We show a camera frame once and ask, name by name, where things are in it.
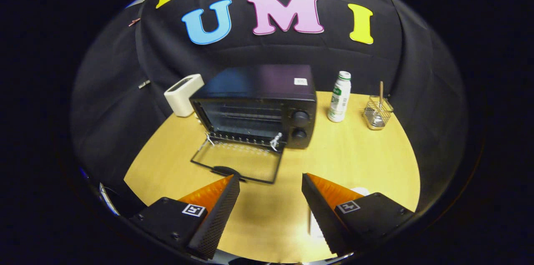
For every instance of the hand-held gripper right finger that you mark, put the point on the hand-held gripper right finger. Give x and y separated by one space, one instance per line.
325 219

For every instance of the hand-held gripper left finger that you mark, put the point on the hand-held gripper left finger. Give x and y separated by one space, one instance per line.
217 219

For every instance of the white square food tray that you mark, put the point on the white square food tray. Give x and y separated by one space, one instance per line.
318 231

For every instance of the black toaster oven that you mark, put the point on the black toaster oven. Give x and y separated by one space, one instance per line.
258 85

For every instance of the white bread toaster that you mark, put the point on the white bread toaster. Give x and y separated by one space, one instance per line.
181 98

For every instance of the white bottle green label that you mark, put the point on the white bottle green label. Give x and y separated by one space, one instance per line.
338 102

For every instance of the wooden stick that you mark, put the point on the wooden stick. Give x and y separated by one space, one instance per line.
381 92

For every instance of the silver clip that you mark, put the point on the silver clip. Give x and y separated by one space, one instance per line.
144 84

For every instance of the copper clip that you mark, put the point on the copper clip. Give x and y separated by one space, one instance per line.
134 22

